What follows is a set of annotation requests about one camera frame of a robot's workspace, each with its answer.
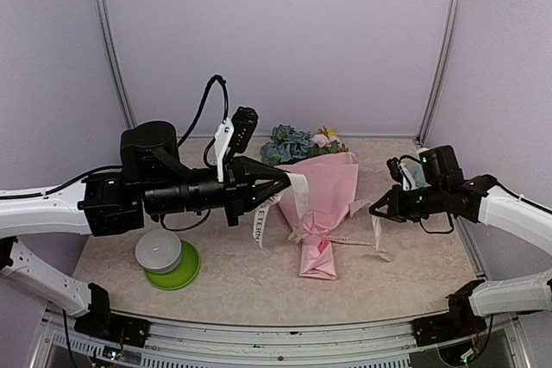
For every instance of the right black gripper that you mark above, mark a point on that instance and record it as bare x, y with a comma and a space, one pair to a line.
396, 211

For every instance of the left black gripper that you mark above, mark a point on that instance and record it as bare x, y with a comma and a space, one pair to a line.
239, 178

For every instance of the beige printed ribbon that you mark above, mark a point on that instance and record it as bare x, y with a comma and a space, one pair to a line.
313, 210

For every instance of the blue fake flower bunch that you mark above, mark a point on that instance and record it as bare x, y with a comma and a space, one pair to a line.
286, 145

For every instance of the pink wrapping paper sheet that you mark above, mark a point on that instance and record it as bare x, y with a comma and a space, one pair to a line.
324, 169

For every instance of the pale pink fake flower stem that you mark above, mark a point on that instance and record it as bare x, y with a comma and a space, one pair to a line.
324, 145

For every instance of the yellow fake flower stem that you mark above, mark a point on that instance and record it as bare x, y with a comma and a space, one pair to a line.
328, 132

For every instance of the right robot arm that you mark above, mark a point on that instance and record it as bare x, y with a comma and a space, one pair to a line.
484, 200

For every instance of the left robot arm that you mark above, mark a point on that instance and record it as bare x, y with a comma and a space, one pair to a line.
150, 182

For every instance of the light blue mug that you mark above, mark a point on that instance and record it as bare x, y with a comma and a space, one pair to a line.
416, 171

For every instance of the green plastic plate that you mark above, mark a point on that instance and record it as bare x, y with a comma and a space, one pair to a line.
183, 274

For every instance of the white ceramic bowl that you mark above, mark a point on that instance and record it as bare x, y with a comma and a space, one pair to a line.
159, 251

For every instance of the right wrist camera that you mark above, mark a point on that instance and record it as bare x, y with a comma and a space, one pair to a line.
400, 173

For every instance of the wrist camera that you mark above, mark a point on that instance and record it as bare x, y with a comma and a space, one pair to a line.
232, 136
400, 173

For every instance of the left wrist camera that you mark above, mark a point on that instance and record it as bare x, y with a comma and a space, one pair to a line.
232, 136

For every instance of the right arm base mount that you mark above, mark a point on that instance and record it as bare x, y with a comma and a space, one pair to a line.
435, 329

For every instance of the front aluminium rail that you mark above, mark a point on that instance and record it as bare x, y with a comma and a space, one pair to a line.
172, 343

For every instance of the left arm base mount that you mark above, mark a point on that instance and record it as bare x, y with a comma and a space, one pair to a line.
122, 329

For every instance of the right aluminium frame post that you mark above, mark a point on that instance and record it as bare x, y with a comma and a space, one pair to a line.
445, 49

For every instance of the aluminium frame post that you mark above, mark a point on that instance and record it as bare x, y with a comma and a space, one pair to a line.
114, 65
445, 49

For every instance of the left aluminium frame post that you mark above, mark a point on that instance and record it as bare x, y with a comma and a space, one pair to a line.
114, 65

